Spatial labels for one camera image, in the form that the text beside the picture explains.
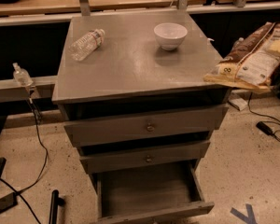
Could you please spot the brown chip bag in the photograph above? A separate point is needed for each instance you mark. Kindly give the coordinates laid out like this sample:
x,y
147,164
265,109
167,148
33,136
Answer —
x,y
250,65

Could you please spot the grey top drawer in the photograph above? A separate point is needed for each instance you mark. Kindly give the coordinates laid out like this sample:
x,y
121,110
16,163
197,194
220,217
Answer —
x,y
92,132

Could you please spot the grey wooden drawer cabinet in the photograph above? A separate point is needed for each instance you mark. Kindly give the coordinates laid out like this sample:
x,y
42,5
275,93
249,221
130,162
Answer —
x,y
131,74

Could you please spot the grey open bottom drawer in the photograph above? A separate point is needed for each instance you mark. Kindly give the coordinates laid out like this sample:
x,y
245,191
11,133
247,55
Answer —
x,y
150,195

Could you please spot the grey middle drawer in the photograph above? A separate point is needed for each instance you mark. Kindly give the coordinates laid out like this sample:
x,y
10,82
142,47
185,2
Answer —
x,y
146,156

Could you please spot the small grey block on floor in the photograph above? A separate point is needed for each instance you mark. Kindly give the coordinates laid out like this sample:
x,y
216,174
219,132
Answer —
x,y
238,102

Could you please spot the black power adapter right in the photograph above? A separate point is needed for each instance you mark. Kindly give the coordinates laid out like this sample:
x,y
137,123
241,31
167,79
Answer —
x,y
264,128

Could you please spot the black power adapter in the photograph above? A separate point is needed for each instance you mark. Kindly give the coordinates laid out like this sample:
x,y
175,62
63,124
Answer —
x,y
264,128
8,202

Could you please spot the white ceramic bowl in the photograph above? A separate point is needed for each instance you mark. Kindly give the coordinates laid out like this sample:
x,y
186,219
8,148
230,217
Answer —
x,y
170,36

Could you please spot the clear plastic bottle lying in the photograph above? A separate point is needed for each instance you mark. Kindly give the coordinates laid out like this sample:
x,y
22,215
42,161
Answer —
x,y
87,44

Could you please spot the black power adapter left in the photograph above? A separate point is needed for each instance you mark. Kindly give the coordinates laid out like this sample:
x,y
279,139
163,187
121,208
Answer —
x,y
8,202

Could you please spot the clear bottle on right rail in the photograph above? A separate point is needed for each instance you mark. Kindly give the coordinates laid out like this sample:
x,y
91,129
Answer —
x,y
237,42

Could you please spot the clear bottle on rail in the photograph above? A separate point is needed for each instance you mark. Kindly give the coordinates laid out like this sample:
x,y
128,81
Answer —
x,y
22,76
237,42

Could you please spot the clear bottle on left rail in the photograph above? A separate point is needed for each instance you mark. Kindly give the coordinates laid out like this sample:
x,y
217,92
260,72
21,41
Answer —
x,y
22,76

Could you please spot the black post on floor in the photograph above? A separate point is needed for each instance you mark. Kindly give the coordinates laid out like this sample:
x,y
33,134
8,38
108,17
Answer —
x,y
55,203

